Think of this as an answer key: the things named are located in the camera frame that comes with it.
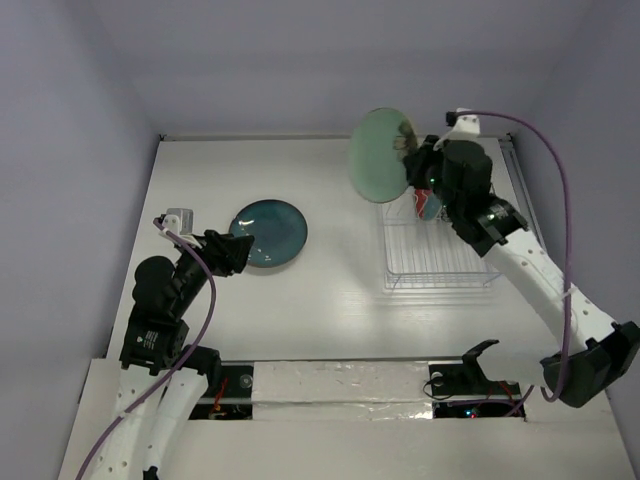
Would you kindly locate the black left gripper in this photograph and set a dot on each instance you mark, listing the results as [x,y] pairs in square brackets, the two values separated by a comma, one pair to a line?
[226,251]

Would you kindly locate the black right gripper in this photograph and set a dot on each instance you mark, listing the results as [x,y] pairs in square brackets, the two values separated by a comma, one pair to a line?
[420,163]

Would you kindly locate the dark teal plate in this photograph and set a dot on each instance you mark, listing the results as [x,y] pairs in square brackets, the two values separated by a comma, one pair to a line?
[280,232]

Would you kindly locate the light green plate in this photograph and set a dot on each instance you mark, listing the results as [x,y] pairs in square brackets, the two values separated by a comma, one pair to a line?
[376,151]

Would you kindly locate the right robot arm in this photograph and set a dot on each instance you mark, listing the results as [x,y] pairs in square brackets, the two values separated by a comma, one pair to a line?
[595,350]

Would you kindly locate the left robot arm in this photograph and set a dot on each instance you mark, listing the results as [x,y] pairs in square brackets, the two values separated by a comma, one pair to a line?
[162,376]

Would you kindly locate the red and teal plate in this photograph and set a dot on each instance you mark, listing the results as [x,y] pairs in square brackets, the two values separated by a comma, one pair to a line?
[427,205]

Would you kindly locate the white foam block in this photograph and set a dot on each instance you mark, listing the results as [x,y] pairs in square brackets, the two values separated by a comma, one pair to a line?
[340,391]

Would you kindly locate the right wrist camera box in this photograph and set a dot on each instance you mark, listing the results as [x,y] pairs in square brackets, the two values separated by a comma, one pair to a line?
[463,126]

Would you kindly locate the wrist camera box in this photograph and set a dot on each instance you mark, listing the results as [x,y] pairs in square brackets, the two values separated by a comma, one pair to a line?
[178,221]
[463,126]

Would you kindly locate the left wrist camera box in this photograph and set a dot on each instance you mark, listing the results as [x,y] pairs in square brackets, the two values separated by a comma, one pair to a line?
[178,221]

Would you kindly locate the white wire dish rack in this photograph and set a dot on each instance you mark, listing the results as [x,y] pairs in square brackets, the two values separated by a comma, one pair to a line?
[424,256]

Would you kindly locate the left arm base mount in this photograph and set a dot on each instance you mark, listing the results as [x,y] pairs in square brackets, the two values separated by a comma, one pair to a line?
[231,398]

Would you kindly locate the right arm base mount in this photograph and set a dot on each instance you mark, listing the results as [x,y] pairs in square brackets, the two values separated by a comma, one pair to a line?
[459,389]

